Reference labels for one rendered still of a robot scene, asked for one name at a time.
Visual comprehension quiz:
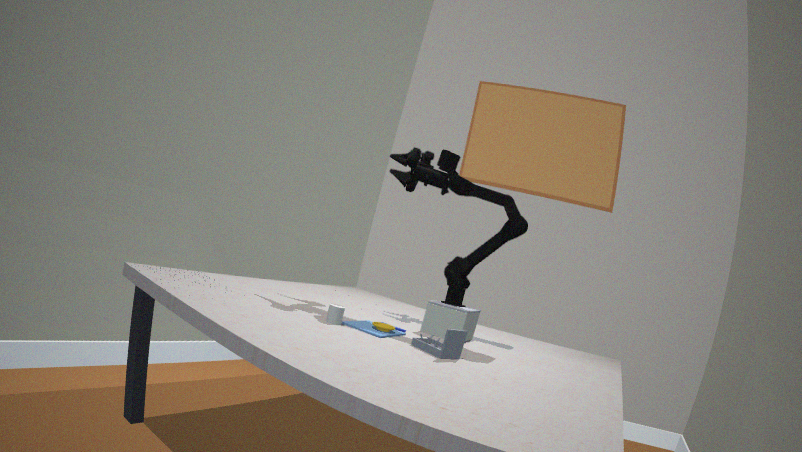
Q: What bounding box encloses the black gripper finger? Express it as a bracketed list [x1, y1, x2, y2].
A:
[390, 150, 413, 167]
[389, 169, 411, 187]

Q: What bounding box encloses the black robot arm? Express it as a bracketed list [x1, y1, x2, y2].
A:
[430, 150, 528, 307]

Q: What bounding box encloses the yellow round plate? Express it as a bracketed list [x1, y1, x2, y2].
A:
[372, 322, 395, 332]

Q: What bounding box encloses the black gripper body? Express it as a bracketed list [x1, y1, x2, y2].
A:
[406, 148, 435, 192]

